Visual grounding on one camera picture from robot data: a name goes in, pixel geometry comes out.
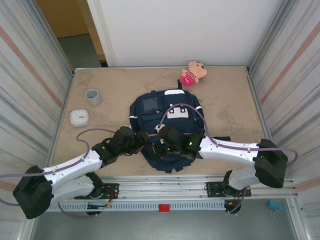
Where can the navy blue school backpack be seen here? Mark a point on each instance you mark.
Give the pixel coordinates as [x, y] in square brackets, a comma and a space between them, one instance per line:
[175, 120]

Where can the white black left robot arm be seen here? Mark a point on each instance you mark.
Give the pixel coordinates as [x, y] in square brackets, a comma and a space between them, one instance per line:
[65, 167]

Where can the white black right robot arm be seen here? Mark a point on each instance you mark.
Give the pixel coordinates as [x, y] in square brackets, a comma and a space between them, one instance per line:
[230, 150]

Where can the grey cup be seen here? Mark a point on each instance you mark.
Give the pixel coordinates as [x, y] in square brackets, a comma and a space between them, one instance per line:
[93, 97]

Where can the red block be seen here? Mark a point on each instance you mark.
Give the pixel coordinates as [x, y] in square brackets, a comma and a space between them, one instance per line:
[164, 208]

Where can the pink plush doll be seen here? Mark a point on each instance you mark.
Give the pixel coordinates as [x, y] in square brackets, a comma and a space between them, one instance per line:
[191, 75]

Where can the blue binder clip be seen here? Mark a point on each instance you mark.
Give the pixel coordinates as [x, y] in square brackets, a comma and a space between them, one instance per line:
[274, 205]

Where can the orange wooden door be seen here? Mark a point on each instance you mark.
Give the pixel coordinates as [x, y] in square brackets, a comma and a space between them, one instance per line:
[62, 17]

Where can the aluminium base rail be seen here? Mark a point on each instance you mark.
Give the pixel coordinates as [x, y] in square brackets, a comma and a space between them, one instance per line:
[162, 186]

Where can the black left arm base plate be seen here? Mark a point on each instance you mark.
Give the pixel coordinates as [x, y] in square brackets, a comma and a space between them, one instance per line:
[111, 188]

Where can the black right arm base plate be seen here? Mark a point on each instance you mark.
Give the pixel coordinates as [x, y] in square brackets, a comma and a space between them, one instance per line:
[212, 188]

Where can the aluminium frame post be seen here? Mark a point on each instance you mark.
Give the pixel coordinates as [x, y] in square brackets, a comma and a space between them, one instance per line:
[253, 60]
[67, 60]

